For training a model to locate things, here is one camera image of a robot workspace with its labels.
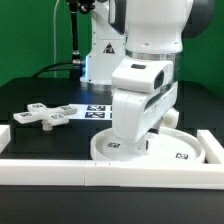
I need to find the black camera stand pole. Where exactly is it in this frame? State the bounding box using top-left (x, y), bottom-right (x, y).
top-left (65, 0), bottom-right (98, 80)

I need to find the black cable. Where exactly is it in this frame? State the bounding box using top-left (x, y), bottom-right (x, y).
top-left (31, 60), bottom-right (86, 79)

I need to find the white left fence bar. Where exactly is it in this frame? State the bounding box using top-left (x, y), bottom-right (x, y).
top-left (0, 125), bottom-right (11, 154)

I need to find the white round table top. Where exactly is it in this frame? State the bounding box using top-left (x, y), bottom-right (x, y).
top-left (90, 127), bottom-right (205, 163)

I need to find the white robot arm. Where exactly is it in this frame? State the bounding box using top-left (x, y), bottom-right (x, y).
top-left (81, 0), bottom-right (215, 142)

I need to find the white fence bar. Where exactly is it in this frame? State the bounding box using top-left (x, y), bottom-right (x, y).
top-left (0, 125), bottom-right (11, 154)
top-left (197, 130), bottom-right (224, 165)
top-left (0, 159), bottom-right (224, 190)

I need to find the white cross-shaped table base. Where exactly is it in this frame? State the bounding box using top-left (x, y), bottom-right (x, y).
top-left (13, 103), bottom-right (78, 131)

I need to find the white right fence bar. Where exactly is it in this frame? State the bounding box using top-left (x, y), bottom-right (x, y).
top-left (197, 130), bottom-right (224, 165)

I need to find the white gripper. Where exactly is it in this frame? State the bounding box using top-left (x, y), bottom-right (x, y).
top-left (112, 82), bottom-right (178, 142)

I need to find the white marker sheet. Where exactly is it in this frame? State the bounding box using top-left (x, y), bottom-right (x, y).
top-left (69, 104), bottom-right (112, 120)

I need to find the white front fence bar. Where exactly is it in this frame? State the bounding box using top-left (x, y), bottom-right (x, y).
top-left (0, 159), bottom-right (224, 190)

